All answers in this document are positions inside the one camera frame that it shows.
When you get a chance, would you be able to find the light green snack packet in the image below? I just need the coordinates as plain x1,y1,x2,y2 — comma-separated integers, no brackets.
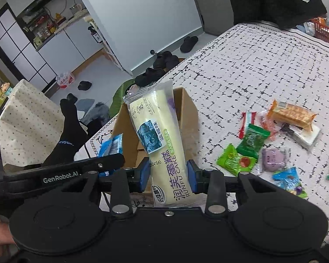
216,144,257,176

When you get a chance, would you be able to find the blue white snack packet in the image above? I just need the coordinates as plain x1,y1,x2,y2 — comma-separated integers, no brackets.
97,133,124,176

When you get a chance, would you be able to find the dark green snack packet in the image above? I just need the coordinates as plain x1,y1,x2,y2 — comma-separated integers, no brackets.
236,124,270,160

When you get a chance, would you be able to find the cream Runfu cake packet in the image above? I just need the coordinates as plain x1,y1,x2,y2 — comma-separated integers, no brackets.
125,80,205,208

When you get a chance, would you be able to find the blue candy packet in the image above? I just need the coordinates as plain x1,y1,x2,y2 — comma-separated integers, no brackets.
272,167,308,199

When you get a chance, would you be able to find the orange cracker packet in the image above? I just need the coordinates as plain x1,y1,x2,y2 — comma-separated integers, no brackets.
267,100,317,131

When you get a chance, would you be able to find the brown cardboard box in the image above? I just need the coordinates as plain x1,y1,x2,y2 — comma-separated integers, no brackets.
109,87,200,195

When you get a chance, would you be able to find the dotted cream tablecloth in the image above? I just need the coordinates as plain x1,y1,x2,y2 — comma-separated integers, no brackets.
0,80,64,167

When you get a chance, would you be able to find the purple pastry packet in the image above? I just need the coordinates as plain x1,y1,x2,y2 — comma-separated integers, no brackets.
261,148,291,172

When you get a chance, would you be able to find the black socked leg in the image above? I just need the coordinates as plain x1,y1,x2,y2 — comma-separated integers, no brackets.
41,99,88,167

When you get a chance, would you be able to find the green leaf cartoon rug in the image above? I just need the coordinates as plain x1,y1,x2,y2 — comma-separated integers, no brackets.
109,78,135,119

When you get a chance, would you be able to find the red white candy stick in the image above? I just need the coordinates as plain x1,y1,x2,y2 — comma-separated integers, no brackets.
238,111,257,139

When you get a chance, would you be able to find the pink orange snack packet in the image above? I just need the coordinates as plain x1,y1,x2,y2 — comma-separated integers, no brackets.
258,110,281,141

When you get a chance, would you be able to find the black slipper on floor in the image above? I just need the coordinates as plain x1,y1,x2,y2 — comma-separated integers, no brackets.
78,81,92,91

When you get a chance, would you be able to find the patterned white bed cover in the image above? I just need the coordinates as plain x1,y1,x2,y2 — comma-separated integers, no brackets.
73,21,329,247

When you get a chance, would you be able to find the white black snack packet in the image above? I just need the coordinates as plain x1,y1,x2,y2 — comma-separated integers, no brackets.
281,124,321,151

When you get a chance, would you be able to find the pile of black shoes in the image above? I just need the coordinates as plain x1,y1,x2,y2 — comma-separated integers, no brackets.
135,51,180,87

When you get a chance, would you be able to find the red white bottle pack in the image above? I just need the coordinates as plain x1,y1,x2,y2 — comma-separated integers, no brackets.
56,71,75,89

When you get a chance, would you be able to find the black slipper near door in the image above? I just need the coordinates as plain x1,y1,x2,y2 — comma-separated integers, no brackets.
180,36,198,53

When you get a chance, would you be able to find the white kitchen cabinet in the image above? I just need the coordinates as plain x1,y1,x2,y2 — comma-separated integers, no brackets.
38,18,103,75

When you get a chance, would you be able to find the black spray bottle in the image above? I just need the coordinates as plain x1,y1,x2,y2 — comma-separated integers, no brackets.
88,26,102,43

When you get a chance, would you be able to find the grey door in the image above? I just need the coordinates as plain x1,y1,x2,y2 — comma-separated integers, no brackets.
194,0,234,36

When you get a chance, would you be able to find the red plastic basket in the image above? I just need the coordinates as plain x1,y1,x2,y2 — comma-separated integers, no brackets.
311,17,329,43

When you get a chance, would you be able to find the black jacket on chair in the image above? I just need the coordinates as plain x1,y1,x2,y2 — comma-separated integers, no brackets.
230,0,327,28

